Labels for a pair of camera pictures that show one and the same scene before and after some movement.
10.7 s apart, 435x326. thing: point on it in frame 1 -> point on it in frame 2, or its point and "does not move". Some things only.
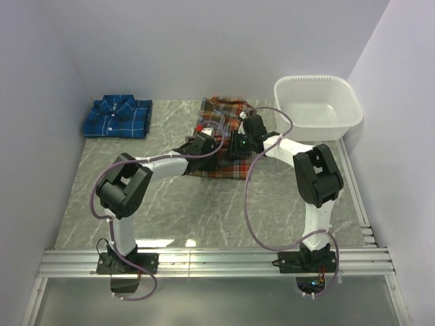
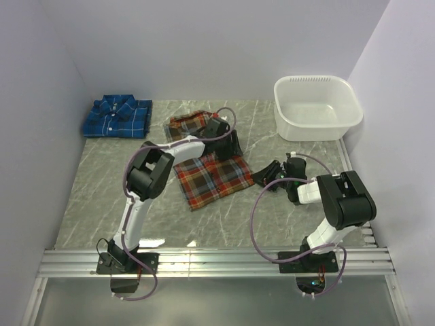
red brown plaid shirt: (222, 115) -> (209, 176)
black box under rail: (124, 285) does not move
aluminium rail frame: (368, 262) does not move
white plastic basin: (323, 107) does not move
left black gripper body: (209, 163) -> (225, 147)
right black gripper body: (241, 145) -> (289, 184)
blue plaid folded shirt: (120, 116) does not move
